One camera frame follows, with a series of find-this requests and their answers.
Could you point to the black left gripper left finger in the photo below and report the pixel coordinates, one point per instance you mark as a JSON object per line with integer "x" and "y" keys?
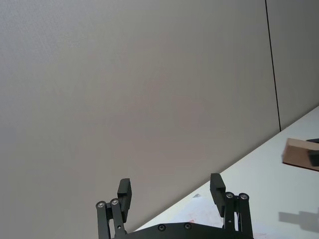
{"x": 124, "y": 196}

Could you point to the shallow brown cardboard tray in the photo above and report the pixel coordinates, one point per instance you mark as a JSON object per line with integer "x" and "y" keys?
{"x": 295, "y": 154}

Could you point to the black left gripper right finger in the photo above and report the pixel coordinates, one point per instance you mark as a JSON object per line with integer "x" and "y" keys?
{"x": 217, "y": 191}

